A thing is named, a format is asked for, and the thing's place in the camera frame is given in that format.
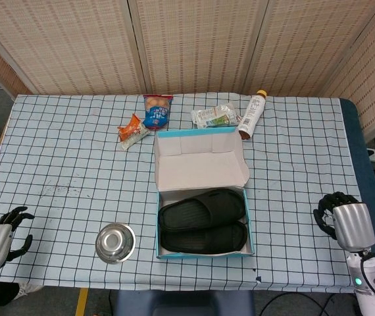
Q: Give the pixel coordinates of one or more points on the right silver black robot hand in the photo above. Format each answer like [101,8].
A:
[353,224]

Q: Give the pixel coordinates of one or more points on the black rubber slipper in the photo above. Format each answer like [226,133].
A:
[204,240]
[200,207]

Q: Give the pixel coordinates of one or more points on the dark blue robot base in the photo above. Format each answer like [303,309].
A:
[184,303]

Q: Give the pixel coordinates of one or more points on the blue cardboard shoe box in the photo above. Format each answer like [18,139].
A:
[200,164]

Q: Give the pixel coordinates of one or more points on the blue checked tablecloth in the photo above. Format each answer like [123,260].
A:
[59,164]

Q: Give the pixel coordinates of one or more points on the stainless steel bowl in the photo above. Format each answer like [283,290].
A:
[115,243]

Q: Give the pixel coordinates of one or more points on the white drink bottle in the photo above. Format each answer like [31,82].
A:
[253,113]

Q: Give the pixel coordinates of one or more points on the white green snack packet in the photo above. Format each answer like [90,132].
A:
[214,116]

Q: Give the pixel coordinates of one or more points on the orange snack packet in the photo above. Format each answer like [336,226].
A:
[131,130]

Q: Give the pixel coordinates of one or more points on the blue snack bag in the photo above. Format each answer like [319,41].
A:
[156,113]

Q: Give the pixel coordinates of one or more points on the woven folding screen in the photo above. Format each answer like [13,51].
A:
[190,42]

